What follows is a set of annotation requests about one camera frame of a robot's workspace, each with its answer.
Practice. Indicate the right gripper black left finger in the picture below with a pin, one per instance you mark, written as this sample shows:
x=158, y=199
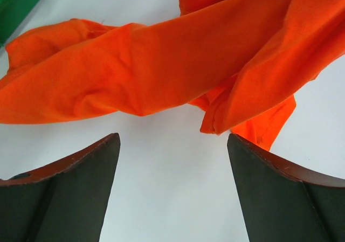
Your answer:
x=65, y=200

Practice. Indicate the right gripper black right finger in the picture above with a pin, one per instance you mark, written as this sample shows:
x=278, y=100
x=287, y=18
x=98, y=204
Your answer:
x=283, y=201

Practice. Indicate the orange t shirt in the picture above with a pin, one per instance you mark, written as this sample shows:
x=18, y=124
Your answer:
x=241, y=61

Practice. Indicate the green plastic bin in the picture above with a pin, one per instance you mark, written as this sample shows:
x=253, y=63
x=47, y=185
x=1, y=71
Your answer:
x=13, y=12

